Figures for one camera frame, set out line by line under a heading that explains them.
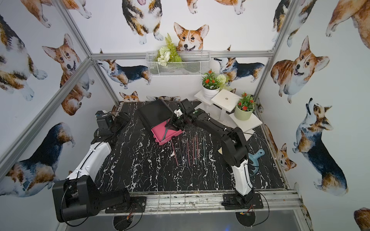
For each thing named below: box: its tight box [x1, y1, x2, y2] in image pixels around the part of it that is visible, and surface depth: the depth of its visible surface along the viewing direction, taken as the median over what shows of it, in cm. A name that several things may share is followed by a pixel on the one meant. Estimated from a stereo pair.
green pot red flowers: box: [233, 91, 257, 121], surface depth 85 cm
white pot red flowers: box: [200, 68, 227, 101], surface depth 93 cm
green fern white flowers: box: [155, 32, 183, 67], surface depth 82 cm
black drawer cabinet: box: [137, 99, 174, 136], surface depth 93 cm
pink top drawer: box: [151, 119, 185, 146], surface depth 87 cm
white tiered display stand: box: [193, 88, 263, 142], surface depth 93 cm
